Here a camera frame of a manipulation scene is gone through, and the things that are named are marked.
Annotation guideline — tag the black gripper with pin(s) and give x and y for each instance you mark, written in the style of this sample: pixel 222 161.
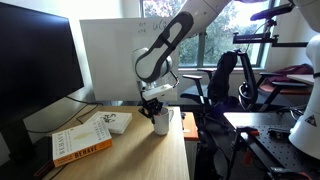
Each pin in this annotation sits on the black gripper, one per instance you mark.
pixel 152 106

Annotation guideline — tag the maroon bag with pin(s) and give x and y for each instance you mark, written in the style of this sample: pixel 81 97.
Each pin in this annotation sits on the maroon bag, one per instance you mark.
pixel 293 70

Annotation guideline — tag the large white whiteboard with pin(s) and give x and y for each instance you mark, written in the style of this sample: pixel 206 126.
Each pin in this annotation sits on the large white whiteboard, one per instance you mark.
pixel 106 60

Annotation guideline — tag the thin white book black drawing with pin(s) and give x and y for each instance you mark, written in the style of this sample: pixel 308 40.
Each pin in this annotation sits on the thin white book black drawing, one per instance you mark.
pixel 111 120

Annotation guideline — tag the black computer monitor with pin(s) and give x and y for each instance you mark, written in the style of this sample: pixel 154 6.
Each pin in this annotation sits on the black computer monitor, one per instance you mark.
pixel 33 60

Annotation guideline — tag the wooden background table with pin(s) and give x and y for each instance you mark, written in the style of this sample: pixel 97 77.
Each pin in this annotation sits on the wooden background table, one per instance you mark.
pixel 301 78

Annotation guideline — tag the black stereo camera bar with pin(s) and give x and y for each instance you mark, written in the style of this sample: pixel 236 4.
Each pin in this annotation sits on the black stereo camera bar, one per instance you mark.
pixel 271 11

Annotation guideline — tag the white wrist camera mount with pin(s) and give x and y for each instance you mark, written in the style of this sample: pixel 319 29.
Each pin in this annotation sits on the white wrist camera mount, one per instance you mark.
pixel 158 90

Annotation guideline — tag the orange cabinet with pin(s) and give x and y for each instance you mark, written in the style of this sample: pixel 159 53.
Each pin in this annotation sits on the orange cabinet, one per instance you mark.
pixel 190 126

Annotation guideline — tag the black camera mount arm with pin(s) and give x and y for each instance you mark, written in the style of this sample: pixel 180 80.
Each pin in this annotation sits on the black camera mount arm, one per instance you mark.
pixel 263 39

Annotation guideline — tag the small black block on table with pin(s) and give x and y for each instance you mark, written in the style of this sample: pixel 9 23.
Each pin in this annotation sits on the small black block on table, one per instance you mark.
pixel 278 133

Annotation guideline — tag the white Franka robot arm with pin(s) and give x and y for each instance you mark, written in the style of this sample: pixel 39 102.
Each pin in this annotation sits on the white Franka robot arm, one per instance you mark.
pixel 150 66

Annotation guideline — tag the white ceramic mug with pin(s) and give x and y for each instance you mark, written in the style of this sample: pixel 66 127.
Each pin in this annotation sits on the white ceramic mug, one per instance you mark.
pixel 163 124

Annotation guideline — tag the thick white orange-spine book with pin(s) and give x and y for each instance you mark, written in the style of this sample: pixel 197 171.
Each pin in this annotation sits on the thick white orange-spine book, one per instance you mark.
pixel 80 143

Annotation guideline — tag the black office chair with jacket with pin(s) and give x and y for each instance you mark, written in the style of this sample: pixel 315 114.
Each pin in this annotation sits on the black office chair with jacket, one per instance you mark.
pixel 221 76

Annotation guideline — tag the window with grey frame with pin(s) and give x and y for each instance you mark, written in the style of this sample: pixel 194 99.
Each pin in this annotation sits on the window with grey frame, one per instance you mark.
pixel 226 40

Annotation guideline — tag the black perforated robot table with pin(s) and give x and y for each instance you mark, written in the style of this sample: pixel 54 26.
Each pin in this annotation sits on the black perforated robot table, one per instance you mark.
pixel 266 150

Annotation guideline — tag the black mesh office chair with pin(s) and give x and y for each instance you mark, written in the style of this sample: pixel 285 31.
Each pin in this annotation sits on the black mesh office chair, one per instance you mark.
pixel 250 83

